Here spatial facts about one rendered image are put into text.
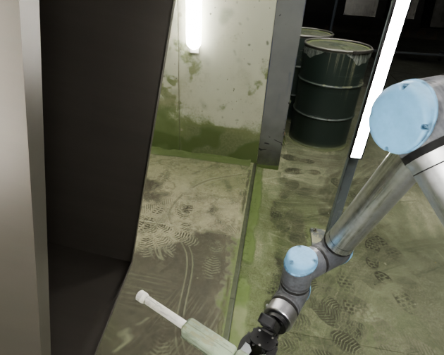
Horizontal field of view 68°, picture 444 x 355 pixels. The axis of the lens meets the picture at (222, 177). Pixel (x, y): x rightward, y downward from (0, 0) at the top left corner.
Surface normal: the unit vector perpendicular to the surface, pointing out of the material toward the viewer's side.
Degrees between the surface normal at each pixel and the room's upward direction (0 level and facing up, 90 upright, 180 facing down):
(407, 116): 85
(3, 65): 90
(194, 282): 0
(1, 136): 90
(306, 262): 5
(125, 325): 0
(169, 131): 90
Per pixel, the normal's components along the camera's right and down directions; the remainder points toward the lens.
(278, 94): -0.16, 0.52
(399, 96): -0.90, 0.14
